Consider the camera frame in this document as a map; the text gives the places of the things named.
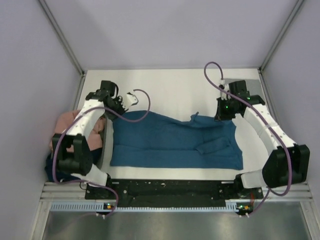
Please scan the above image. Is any folded grey t shirt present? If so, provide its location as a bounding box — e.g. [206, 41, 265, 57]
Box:
[224, 78, 264, 97]

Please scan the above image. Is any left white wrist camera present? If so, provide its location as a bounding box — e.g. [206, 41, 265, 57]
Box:
[123, 92, 139, 109]

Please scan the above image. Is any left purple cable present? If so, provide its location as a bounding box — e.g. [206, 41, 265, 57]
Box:
[51, 88, 151, 220]

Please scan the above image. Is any blue t shirt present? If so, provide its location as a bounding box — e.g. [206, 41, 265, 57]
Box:
[110, 110, 244, 171]

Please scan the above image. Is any grey laundry bin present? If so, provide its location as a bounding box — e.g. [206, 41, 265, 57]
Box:
[97, 118, 114, 173]

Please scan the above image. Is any purple cable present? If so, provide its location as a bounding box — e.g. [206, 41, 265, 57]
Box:
[204, 61, 293, 218]
[51, 88, 151, 220]

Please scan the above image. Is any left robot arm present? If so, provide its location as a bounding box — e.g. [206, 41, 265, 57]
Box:
[52, 80, 139, 199]

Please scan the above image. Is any pink t shirt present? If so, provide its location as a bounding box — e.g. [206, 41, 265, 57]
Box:
[53, 108, 106, 151]

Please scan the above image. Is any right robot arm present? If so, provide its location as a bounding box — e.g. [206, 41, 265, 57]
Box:
[214, 80, 310, 198]

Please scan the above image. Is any grey slotted cable duct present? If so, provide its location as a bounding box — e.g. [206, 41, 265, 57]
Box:
[50, 201, 239, 213]

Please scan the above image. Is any aluminium frame rail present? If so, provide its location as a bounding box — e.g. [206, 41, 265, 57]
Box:
[40, 182, 313, 202]

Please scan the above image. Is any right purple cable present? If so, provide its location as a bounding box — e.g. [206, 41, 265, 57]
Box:
[204, 61, 293, 218]

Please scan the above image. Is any dark navy t shirt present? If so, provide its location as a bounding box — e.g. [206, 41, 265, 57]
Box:
[44, 153, 86, 183]

